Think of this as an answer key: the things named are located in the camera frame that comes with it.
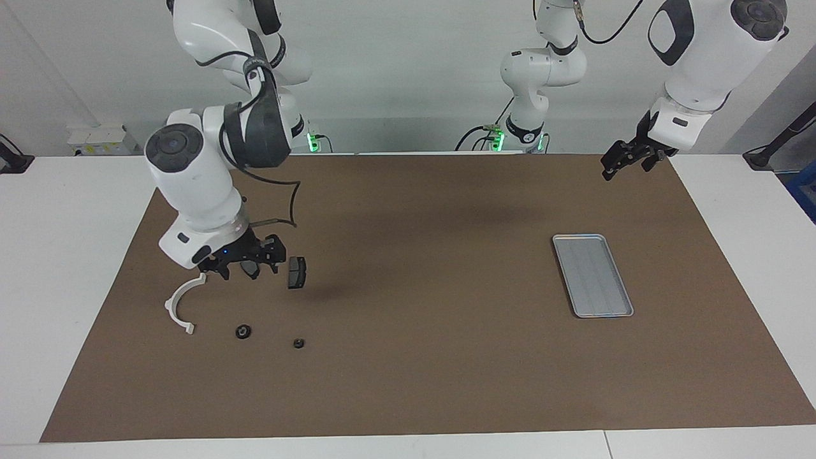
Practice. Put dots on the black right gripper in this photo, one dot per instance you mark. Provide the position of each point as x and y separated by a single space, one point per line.
245 252

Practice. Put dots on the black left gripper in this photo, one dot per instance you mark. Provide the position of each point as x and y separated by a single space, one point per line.
650 143

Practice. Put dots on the black flanged bearing gear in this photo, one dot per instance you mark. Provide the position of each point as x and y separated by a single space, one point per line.
243 331

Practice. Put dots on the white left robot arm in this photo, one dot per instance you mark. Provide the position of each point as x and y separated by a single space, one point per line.
707 57

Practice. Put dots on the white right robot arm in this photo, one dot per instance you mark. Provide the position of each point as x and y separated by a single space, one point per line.
197 185

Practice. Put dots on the silver metal tray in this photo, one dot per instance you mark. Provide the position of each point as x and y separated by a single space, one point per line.
593 274

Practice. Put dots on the curved dark brake pad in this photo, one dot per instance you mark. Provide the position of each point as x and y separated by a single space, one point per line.
250 271

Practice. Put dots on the rectangular dark brake pad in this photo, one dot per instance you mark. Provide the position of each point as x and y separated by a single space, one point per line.
296 273

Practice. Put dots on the blue crate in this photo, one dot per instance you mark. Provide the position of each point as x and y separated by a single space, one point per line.
804 191

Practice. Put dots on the brown table mat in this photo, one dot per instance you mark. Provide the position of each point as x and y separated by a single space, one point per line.
408 370

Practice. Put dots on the white power strip box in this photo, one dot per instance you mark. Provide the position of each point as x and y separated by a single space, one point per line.
99 140

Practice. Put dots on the white semicircular bracket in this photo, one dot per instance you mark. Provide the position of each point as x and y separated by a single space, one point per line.
173 299

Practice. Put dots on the black clamp mount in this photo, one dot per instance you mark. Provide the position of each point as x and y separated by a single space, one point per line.
16 162

